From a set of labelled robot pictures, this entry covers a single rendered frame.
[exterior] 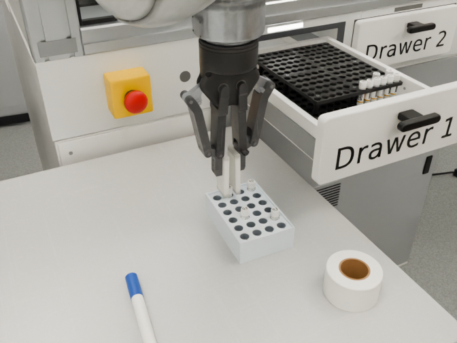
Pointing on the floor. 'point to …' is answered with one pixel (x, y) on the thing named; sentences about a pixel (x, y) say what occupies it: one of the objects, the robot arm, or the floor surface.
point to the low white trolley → (184, 258)
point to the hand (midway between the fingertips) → (228, 171)
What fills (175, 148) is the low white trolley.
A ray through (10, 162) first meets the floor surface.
